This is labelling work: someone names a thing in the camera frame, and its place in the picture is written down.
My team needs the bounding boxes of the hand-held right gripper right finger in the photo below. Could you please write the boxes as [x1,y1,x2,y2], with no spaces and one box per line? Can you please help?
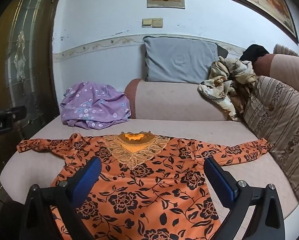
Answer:
[204,157,288,240]

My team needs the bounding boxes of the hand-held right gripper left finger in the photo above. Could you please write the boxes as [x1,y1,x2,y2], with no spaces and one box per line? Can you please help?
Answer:
[19,157,102,240]

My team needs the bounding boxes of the orange floral blouse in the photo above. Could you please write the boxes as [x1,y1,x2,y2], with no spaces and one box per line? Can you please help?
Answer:
[17,131,274,240]

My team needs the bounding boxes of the wooden door with glass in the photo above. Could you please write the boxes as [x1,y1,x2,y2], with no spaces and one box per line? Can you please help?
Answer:
[0,0,65,230]

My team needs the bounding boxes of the purple floral cloth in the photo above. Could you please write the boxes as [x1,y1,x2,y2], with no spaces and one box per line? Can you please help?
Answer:
[60,81,131,130]

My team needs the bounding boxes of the pink sofa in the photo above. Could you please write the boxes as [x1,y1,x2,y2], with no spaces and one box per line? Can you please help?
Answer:
[1,54,299,220]

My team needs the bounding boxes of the beige floral crumpled cloth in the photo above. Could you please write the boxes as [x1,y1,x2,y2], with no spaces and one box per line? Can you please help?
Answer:
[198,56,258,122]

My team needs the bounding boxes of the grey pillow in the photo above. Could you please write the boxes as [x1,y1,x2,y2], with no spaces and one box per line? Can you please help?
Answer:
[143,35,228,84]

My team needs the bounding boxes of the black cloth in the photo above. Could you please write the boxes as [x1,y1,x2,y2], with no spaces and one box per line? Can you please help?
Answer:
[239,44,270,63]

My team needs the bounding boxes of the beige patterned cushion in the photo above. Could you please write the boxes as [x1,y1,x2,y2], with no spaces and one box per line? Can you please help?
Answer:
[273,44,299,58]

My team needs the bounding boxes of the framed painting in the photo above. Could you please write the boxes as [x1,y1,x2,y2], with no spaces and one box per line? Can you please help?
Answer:
[181,0,299,45]

